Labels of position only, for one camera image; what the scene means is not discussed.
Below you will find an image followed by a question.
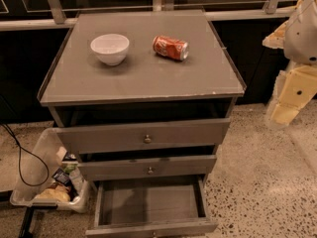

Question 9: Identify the dark blue snack packet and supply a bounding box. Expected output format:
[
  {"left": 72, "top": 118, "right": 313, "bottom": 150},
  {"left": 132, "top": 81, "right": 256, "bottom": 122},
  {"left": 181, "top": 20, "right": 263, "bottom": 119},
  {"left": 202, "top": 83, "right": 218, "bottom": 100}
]
[{"left": 53, "top": 169, "right": 70, "bottom": 185}]

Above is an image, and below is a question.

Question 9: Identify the black cable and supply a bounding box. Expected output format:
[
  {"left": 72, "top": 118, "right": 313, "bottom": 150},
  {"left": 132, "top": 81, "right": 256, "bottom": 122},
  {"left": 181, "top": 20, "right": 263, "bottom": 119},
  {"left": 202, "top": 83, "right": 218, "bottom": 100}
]
[{"left": 0, "top": 122, "right": 51, "bottom": 187}]

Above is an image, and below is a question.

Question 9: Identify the grey top drawer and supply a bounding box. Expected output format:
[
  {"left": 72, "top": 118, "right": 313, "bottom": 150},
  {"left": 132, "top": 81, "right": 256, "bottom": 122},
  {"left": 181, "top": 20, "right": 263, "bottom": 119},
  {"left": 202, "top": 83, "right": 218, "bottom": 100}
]
[{"left": 55, "top": 118, "right": 230, "bottom": 154}]

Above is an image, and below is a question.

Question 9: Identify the metal window railing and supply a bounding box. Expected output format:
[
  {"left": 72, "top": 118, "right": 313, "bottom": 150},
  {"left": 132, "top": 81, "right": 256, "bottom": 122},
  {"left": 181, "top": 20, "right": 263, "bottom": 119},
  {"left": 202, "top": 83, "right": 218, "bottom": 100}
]
[{"left": 0, "top": 0, "right": 299, "bottom": 32}]

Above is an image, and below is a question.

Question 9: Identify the grey drawer cabinet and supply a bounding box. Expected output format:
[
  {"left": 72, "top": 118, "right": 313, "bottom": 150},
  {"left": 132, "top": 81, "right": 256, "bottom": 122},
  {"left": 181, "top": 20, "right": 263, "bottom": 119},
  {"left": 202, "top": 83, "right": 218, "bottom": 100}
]
[{"left": 37, "top": 9, "right": 248, "bottom": 190}]

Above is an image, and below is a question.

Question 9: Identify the black stand base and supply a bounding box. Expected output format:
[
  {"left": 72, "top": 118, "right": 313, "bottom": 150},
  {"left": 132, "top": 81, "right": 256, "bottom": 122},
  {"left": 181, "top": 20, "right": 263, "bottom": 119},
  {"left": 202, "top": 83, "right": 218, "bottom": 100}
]
[{"left": 18, "top": 207, "right": 35, "bottom": 238}]

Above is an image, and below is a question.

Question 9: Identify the grey drawer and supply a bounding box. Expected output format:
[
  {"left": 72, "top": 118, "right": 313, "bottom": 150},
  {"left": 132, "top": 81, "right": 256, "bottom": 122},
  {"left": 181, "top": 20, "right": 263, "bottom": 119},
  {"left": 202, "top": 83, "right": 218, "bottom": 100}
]
[
  {"left": 55, "top": 118, "right": 230, "bottom": 154},
  {"left": 86, "top": 176, "right": 217, "bottom": 238},
  {"left": 78, "top": 155, "right": 216, "bottom": 181}
]

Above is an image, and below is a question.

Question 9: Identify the white ceramic bowl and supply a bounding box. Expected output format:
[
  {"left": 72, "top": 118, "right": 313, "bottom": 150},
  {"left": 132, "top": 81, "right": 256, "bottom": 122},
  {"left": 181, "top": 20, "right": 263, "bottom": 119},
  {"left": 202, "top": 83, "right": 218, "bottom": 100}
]
[{"left": 90, "top": 34, "right": 130, "bottom": 65}]

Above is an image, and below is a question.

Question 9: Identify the clear plastic bottle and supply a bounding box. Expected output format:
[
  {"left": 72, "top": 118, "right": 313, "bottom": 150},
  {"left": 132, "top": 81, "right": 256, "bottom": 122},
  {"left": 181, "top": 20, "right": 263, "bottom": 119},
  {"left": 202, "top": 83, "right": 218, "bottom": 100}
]
[{"left": 69, "top": 168, "right": 84, "bottom": 192}]

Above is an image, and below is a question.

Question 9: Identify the grey bottom drawer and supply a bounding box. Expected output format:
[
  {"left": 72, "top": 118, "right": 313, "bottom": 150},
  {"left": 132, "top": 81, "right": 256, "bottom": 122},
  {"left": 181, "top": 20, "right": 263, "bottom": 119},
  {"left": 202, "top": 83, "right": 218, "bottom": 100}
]
[{"left": 86, "top": 176, "right": 217, "bottom": 238}]

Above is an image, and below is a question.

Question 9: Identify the yellow chip bag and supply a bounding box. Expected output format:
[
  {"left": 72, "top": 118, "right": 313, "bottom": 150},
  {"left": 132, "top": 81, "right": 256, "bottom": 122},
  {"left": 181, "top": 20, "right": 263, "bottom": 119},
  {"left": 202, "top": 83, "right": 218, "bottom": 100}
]
[{"left": 37, "top": 182, "right": 70, "bottom": 202}]

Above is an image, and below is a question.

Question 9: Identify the orange soda can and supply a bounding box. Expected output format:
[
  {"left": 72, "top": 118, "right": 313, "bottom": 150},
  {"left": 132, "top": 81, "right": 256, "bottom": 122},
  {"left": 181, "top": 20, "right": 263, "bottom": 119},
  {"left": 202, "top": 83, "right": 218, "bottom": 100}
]
[{"left": 153, "top": 36, "right": 189, "bottom": 60}]

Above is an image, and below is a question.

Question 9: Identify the grey middle drawer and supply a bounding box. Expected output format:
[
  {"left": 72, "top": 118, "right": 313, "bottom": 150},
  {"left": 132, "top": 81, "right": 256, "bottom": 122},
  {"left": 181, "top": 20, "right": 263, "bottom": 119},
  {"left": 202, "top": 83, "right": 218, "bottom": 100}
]
[{"left": 78, "top": 155, "right": 216, "bottom": 181}]

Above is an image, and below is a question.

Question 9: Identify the clear plastic bin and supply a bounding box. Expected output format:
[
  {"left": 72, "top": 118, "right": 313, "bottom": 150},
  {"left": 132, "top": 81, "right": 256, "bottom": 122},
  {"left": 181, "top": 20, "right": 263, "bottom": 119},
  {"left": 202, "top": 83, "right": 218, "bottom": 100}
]
[{"left": 10, "top": 128, "right": 89, "bottom": 213}]

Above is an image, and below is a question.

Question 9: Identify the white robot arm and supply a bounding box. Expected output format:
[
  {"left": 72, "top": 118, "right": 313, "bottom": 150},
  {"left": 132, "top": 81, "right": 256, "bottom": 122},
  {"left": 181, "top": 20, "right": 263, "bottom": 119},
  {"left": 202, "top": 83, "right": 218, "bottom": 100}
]
[{"left": 263, "top": 0, "right": 317, "bottom": 127}]

